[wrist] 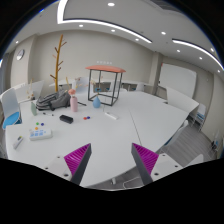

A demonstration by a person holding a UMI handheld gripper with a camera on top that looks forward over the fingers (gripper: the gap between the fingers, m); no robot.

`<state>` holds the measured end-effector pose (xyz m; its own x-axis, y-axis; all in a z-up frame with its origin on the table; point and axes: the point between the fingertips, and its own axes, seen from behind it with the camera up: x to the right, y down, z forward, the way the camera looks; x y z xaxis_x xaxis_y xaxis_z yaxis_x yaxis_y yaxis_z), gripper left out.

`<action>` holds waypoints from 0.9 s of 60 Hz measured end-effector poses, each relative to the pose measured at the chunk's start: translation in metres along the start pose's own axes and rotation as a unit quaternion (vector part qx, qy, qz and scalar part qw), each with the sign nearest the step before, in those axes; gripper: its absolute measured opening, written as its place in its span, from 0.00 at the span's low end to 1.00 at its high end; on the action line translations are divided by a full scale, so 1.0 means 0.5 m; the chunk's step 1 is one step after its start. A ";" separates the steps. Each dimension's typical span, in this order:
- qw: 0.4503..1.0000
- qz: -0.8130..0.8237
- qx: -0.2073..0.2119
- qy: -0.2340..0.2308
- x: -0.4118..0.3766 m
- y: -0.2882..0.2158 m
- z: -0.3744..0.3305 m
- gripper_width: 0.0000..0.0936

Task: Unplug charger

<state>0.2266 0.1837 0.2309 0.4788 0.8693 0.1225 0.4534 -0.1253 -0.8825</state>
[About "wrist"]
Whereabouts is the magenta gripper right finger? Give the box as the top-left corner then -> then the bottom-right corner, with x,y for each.
131,143 -> 159,185

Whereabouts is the black rectangular box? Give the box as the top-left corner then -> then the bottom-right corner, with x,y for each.
59,115 -> 73,124

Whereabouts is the white chair blue seat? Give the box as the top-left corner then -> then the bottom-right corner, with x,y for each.
1,88 -> 22,129

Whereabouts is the pink water bottle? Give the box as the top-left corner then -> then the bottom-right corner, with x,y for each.
68,89 -> 78,112

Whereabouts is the white whiteboard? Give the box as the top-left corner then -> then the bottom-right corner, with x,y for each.
159,63 -> 197,98

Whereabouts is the round wall clock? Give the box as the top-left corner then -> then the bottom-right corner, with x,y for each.
16,49 -> 25,61

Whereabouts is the wooden coat rack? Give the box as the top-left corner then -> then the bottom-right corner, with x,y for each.
50,34 -> 67,92

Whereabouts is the white charger adapter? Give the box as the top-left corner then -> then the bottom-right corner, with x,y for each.
105,112 -> 118,120

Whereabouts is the grey backpack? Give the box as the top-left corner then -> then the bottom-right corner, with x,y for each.
36,90 -> 70,111

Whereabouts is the white remote control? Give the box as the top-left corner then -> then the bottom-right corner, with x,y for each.
13,136 -> 23,149

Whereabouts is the black frame orange-top stand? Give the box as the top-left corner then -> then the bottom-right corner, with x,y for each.
87,65 -> 125,106

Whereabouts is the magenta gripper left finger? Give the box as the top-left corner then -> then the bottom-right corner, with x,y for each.
64,144 -> 92,185

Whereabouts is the blue vase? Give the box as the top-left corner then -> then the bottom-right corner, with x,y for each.
93,96 -> 101,108

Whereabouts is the green oval object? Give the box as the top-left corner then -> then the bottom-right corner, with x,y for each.
31,102 -> 37,116

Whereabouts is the white power strip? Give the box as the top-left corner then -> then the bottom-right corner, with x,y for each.
29,129 -> 52,141

